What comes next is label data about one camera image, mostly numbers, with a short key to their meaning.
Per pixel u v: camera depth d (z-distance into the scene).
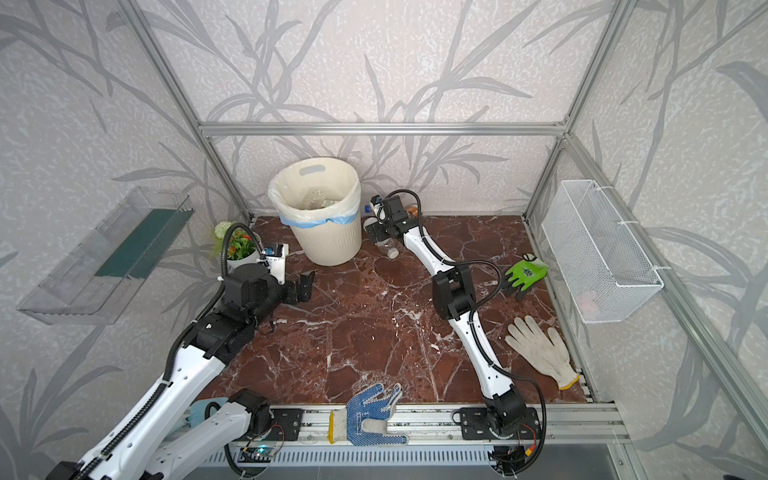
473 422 0.74
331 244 0.94
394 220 0.86
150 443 0.41
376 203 0.96
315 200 0.98
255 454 0.71
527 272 1.02
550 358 0.85
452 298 0.69
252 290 0.55
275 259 0.62
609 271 0.61
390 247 1.05
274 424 0.73
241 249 0.92
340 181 1.06
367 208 0.99
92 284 0.64
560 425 0.75
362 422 0.71
